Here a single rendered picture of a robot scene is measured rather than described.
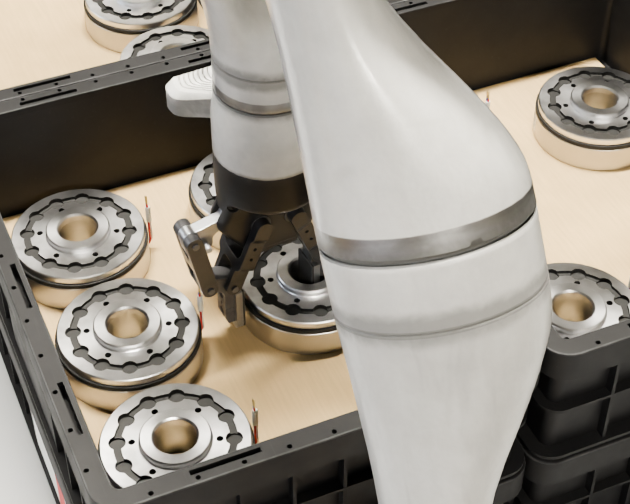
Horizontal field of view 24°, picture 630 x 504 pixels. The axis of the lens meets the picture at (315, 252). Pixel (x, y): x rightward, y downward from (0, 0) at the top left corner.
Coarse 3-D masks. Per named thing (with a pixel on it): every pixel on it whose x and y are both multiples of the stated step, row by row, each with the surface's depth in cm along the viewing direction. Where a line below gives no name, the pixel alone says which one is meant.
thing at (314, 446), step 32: (160, 64) 114; (192, 64) 114; (32, 96) 111; (64, 96) 111; (0, 224) 101; (0, 256) 99; (32, 320) 94; (32, 352) 92; (64, 384) 90; (64, 416) 88; (352, 416) 88; (96, 448) 87; (256, 448) 87; (288, 448) 87; (320, 448) 87; (352, 448) 89; (96, 480) 85; (160, 480) 85; (192, 480) 85; (224, 480) 86; (256, 480) 87
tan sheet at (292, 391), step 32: (128, 192) 118; (160, 192) 118; (160, 224) 116; (160, 256) 113; (192, 288) 110; (224, 320) 108; (224, 352) 106; (256, 352) 106; (288, 352) 106; (224, 384) 103; (256, 384) 103; (288, 384) 103; (320, 384) 103; (96, 416) 101; (288, 416) 101; (320, 416) 101
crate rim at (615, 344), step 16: (416, 0) 121; (432, 0) 121; (448, 0) 121; (464, 0) 121; (400, 16) 120; (624, 320) 94; (560, 336) 93; (592, 336) 93; (608, 336) 93; (624, 336) 93; (560, 352) 92; (576, 352) 92; (592, 352) 93; (608, 352) 93; (624, 352) 94; (544, 368) 94; (560, 368) 93; (576, 368) 93; (592, 368) 94
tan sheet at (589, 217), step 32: (576, 64) 131; (480, 96) 128; (512, 96) 128; (512, 128) 124; (544, 160) 121; (544, 192) 118; (576, 192) 118; (608, 192) 118; (544, 224) 116; (576, 224) 116; (608, 224) 116; (576, 256) 113; (608, 256) 113
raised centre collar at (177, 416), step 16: (160, 416) 97; (176, 416) 97; (192, 416) 97; (144, 432) 96; (208, 432) 96; (144, 448) 95; (192, 448) 95; (208, 448) 95; (160, 464) 94; (176, 464) 94; (192, 464) 94
